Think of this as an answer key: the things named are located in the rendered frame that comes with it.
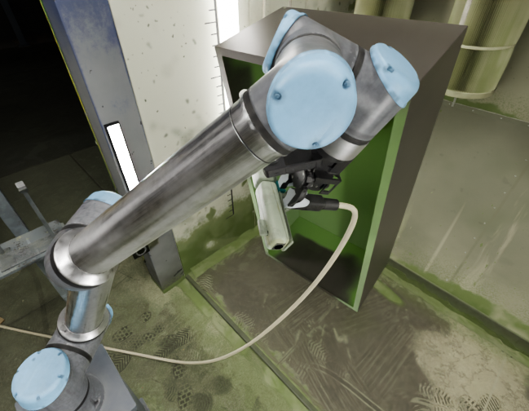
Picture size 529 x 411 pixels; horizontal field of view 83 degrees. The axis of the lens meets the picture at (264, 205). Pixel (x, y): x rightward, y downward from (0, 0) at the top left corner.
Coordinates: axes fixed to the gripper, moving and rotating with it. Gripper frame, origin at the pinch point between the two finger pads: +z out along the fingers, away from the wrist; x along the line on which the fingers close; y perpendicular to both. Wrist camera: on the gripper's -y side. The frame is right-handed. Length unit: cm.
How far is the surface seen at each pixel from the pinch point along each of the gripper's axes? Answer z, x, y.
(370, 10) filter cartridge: 0, 135, 88
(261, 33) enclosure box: -7, 56, 3
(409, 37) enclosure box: -29, 34, 32
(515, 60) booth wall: -18, 91, 157
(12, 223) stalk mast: 108, 48, -80
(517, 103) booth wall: -5, 75, 168
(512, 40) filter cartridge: -27, 82, 129
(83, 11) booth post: 21, 89, -50
